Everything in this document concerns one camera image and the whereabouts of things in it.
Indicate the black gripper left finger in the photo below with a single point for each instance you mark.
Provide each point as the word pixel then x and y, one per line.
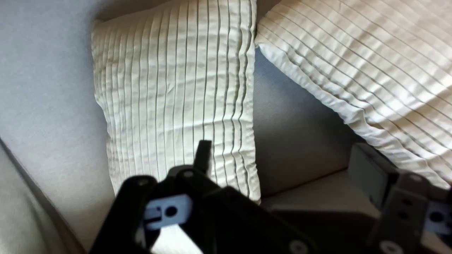
pixel 203 157

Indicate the cream pleated pillow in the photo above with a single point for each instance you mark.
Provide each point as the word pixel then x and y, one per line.
pixel 172 77
pixel 384 65

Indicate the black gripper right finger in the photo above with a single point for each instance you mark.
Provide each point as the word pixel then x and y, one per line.
pixel 372 172

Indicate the light grey fabric couch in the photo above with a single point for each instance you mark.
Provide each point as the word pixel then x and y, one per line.
pixel 56 185

